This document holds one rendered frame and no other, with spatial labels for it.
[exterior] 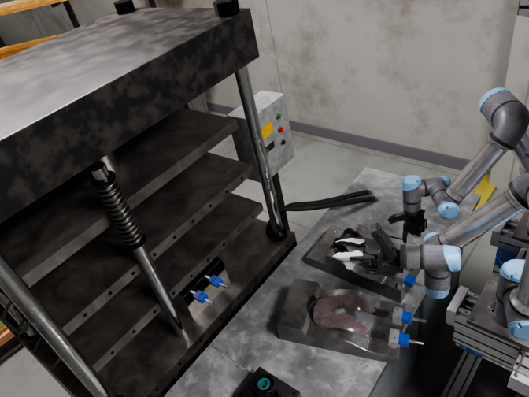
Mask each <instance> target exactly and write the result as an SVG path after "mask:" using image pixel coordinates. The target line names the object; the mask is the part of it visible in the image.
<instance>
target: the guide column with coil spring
mask: <svg viewBox="0 0 529 397"><path fill-rule="evenodd" d="M89 171H90V173H91V175H92V177H93V178H94V181H95V182H102V181H104V180H107V179H108V178H109V177H110V173H109V170H108V169H107V167H106V165H105V163H104V162H98V163H95V164H93V165H92V166H91V167H90V168H89ZM110 184H111V183H110ZM110 184H108V185H106V186H104V187H99V188H98V189H103V188H106V187H108V186H109V185H110ZM115 186H116V185H115V184H114V185H113V186H112V187H111V188H110V189H108V190H106V191H102V192H101V193H102V195H104V194H107V193H109V192H111V191H112V190H113V189H114V188H115ZM117 192H118V189H117V190H116V191H114V192H113V193H112V194H111V195H108V196H105V197H103V198H104V199H109V198H112V197H113V196H114V195H115V194H116V193H117ZM119 197H120V194H119V195H118V196H117V197H116V198H115V199H113V200H111V201H108V202H106V203H107V204H110V203H113V202H115V201H116V200H117V199H118V198H119ZM122 202H123V199H121V200H120V201H119V202H118V203H117V204H115V205H113V206H109V208H110V209H112V208H115V207H117V206H119V205H120V204H121V203H122ZM124 207H125V204H123V205H122V207H121V208H119V209H117V210H114V211H111V213H117V212H119V211H121V210H122V209H123V208H124ZM127 210H128V208H127V209H126V210H125V211H124V212H122V213H120V214H118V215H115V216H114V217H120V216H122V215H124V214H125V213H126V212H127ZM129 215H130V213H128V215H126V216H125V217H123V218H121V219H120V220H116V222H121V221H124V220H125V219H127V218H128V217H129ZM131 219H132V217H131V218H130V219H129V220H128V221H126V222H125V223H123V224H119V226H120V227H121V226H124V225H126V224H128V223H129V222H130V221H131ZM133 224H134V221H133V222H132V224H130V225H129V226H127V227H126V228H121V229H120V230H121V231H125V230H127V229H129V228H130V227H131V226H132V225H133ZM135 229H136V226H135V227H134V228H133V229H132V230H131V231H129V232H125V233H123V235H128V234H130V233H132V232H133V231H134V230H135ZM138 231H139V230H138ZM138 231H137V232H136V233H135V234H133V235H132V236H129V237H125V239H130V238H133V237H134V236H136V235H137V233H138ZM139 237H140V234H139V236H138V237H137V238H136V239H133V240H132V241H128V243H134V242H135V241H136V240H138V239H139ZM132 252H133V254H134V256H135V258H136V260H137V261H138V263H139V265H140V267H141V269H142V271H143V272H144V274H145V276H146V278H147V280H148V282H149V284H150V286H151V287H152V289H153V291H154V294H155V295H156V296H157V299H158V301H159V303H160V304H161V307H162V308H163V310H164V312H165V314H166V316H167V318H168V319H169V321H170V323H171V325H172V327H173V329H174V331H175V332H176V335H177V336H178V338H179V339H186V338H187V337H188V335H189V331H188V329H187V326H186V325H185V323H184V321H183V319H182V317H181V315H180V313H179V311H178V309H177V307H176V304H175V303H174V301H173V299H172V296H171V295H170V293H169V291H168V289H167V287H166V285H165V282H164V281H163V279H162V277H161V274H160V273H159V271H158V269H157V267H156V265H155V263H154V260H153V259H152V257H151V255H150V252H149V251H148V249H147V247H146V244H143V245H142V246H141V247H140V248H138V249H135V250H132Z"/></svg>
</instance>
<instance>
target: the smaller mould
mask: <svg viewBox="0 0 529 397"><path fill-rule="evenodd" d="M261 374H268V375H270V376H271V377H272V378H273V380H274V382H275V385H276V390H275V392H274V394H273V395H272V396H271V397H301V394H300V392H299V391H298V390H296V389H294V388H292V387H291V386H290V385H289V384H286V383H285V382H283V381H282V380H280V379H279V378H277V377H275V376H274V375H272V374H271V373H269V372H268V371H266V370H264V369H262V368H261V367H260V366H259V367H258V368H257V370H256V371H255V373H254V374H253V375H252V377H251V378H250V379H249V380H248V381H247V383H246V384H245V385H244V387H243V388H242V390H241V391H240V392H239V393H238V394H237V395H236V397H259V396H258V395H257V394H256V392H255V390H254V387H253V383H254V381H255V379H256V378H257V377H258V376H260V375H261Z"/></svg>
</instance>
